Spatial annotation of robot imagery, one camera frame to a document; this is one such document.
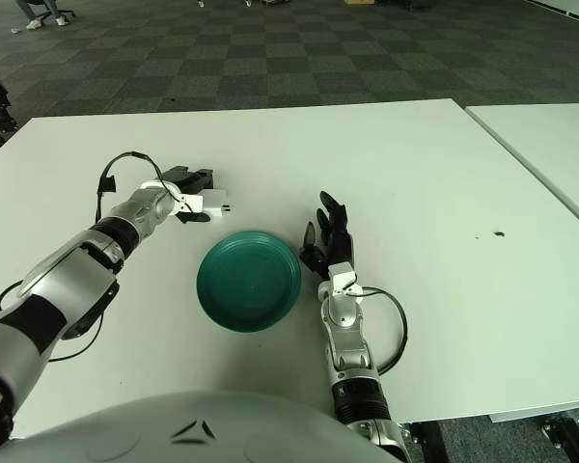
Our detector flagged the green round plate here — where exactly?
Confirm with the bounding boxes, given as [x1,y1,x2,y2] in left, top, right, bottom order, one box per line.
[196,231,303,333]

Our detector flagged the silver robot torso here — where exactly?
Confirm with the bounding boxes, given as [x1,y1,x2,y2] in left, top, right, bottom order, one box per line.
[0,389,397,463]

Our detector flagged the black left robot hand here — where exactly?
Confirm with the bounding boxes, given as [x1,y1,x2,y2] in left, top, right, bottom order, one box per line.
[161,165,216,225]

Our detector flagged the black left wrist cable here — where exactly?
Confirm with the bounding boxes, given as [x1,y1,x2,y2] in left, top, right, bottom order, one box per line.
[95,151,194,226]

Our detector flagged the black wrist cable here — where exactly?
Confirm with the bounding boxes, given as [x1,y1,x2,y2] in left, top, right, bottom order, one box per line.
[95,151,194,226]
[351,286,409,375]

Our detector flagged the black table leg frame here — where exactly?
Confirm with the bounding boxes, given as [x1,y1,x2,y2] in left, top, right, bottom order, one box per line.
[539,413,579,452]

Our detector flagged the seated person legs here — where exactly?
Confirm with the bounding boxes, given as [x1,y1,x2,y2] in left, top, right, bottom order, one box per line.
[13,0,73,30]

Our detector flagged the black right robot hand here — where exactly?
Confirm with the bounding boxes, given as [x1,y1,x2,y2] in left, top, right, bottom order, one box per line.
[298,190,356,281]

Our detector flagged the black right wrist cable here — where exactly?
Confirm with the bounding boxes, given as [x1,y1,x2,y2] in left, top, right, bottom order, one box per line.
[351,286,409,375]

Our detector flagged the white charger block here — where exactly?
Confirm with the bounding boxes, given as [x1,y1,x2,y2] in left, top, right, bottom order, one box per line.
[200,189,234,224]

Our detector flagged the black left elbow cable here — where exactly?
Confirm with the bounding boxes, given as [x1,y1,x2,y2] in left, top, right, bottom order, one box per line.
[0,279,108,363]

